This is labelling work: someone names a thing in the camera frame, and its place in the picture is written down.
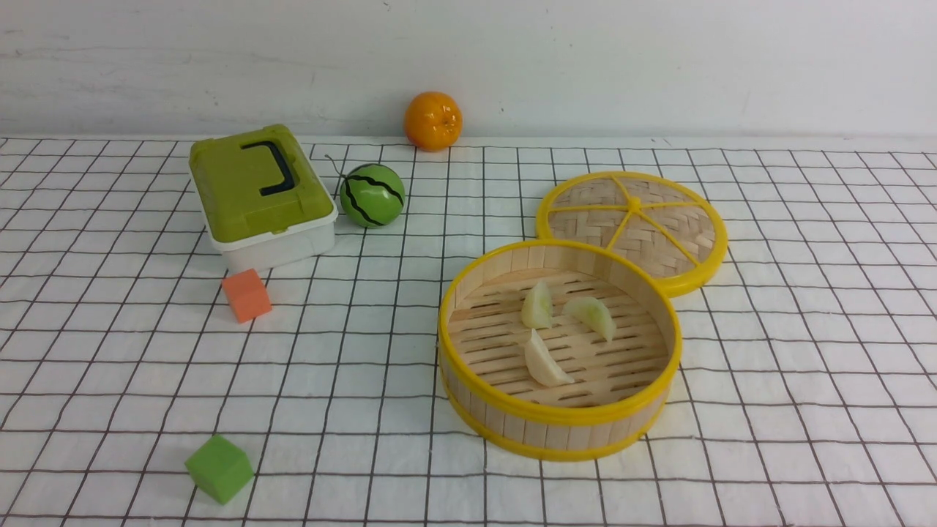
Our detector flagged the light green dumpling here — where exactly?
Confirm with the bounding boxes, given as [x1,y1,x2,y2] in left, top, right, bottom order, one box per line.
[520,280,553,329]

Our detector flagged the white dumpling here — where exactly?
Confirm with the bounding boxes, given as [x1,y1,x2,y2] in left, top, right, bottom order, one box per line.
[524,328,576,387]

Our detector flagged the pale green dumpling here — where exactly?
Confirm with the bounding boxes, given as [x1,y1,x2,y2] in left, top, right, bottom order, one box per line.
[562,296,618,343]

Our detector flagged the bamboo steamer tray yellow rims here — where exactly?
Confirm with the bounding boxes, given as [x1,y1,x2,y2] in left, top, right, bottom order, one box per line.
[438,239,683,461]

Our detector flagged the woven bamboo steamer lid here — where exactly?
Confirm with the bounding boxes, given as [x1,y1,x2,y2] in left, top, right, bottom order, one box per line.
[535,171,728,297]

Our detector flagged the green watermelon ball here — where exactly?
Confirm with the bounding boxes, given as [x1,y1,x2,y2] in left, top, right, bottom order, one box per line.
[339,163,406,228]

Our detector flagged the orange fruit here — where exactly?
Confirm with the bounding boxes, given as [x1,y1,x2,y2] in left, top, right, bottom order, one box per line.
[403,92,464,152]

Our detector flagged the green lidded white box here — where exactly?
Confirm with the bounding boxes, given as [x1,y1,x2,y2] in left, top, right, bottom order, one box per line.
[190,124,338,274]

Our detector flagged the orange cube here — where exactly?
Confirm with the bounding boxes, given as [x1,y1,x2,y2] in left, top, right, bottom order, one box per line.
[221,268,272,324]

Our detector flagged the green cube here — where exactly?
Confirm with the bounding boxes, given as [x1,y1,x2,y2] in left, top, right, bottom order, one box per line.
[184,434,255,506]

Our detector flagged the white grid tablecloth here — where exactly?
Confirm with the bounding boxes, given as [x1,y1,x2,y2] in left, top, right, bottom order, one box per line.
[1,132,936,526]

